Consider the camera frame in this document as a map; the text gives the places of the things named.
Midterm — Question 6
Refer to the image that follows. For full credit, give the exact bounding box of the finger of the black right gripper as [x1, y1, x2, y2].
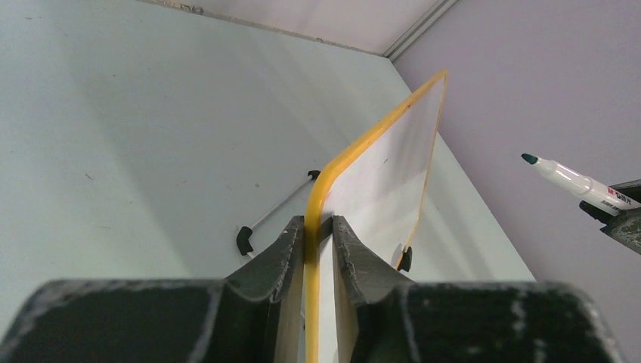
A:
[579, 179, 640, 254]

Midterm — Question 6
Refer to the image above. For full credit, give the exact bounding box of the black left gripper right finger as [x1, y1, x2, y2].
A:
[332, 216, 624, 362]

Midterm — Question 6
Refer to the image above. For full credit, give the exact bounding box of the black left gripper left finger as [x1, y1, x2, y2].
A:
[1, 216, 304, 362]

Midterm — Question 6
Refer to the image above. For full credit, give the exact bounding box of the green marker pen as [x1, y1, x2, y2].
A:
[521, 154, 640, 216]

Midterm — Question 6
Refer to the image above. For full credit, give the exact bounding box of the yellow framed whiteboard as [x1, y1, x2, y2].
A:
[303, 70, 448, 362]

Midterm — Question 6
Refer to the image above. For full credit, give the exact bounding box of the right whiteboard black foot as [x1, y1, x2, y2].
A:
[397, 246, 413, 272]

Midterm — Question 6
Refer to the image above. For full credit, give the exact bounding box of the whiteboard wire back stand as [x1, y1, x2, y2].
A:
[235, 169, 322, 259]

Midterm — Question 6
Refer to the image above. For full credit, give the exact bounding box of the right aluminium frame post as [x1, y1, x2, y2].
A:
[382, 0, 460, 63]

